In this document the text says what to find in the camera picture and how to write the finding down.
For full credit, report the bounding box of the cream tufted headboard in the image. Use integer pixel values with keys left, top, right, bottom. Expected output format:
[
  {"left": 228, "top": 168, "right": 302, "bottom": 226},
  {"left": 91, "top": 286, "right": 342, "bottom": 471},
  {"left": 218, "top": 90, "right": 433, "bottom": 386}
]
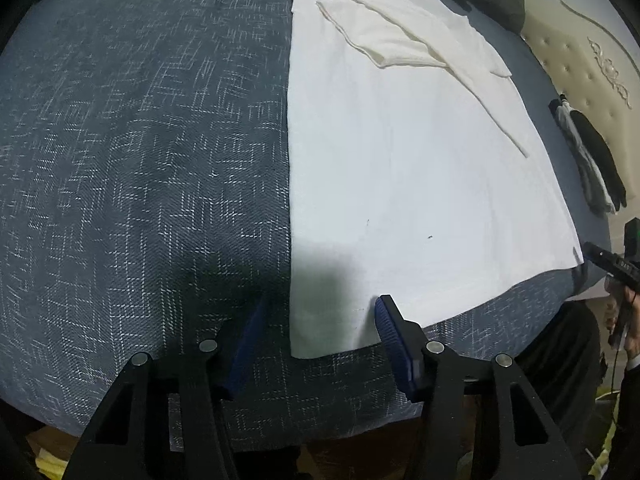
[{"left": 520, "top": 0, "right": 640, "bottom": 231}]

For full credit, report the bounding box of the person's right hand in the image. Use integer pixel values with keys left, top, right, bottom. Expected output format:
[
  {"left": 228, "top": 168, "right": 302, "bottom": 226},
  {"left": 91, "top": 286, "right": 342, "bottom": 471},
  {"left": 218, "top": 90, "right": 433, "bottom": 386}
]
[{"left": 605, "top": 277, "right": 640, "bottom": 358}]

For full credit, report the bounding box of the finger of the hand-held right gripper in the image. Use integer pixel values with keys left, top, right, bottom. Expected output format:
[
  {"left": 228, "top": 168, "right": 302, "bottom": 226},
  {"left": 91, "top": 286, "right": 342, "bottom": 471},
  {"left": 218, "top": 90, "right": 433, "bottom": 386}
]
[{"left": 584, "top": 242, "right": 631, "bottom": 281}]

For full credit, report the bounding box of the stack of folded clothes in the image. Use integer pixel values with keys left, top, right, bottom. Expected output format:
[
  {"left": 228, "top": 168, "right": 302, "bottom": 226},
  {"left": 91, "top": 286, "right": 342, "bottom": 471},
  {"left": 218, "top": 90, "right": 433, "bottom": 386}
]
[{"left": 548, "top": 94, "right": 627, "bottom": 217}]

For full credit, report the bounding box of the bed with blue sheet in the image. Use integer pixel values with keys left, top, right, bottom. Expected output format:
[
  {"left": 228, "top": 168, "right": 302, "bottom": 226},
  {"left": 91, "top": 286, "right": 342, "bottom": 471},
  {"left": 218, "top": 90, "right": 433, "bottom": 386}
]
[{"left": 0, "top": 0, "right": 616, "bottom": 453}]

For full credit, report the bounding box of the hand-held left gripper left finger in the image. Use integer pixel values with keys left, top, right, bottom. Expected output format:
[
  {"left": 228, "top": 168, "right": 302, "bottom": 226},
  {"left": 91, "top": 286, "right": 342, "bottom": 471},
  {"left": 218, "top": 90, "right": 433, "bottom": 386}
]
[{"left": 65, "top": 302, "right": 271, "bottom": 480}]

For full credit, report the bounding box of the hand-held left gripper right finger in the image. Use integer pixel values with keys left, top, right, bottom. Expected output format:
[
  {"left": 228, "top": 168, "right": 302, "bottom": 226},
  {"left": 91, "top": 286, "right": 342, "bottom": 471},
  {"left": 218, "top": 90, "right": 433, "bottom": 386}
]
[{"left": 375, "top": 295, "right": 581, "bottom": 480}]

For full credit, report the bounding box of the white t-shirt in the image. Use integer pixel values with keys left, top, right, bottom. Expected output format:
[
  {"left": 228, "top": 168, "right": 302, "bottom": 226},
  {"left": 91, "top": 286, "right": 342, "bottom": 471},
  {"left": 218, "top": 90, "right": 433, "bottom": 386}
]
[{"left": 282, "top": 0, "right": 585, "bottom": 360}]

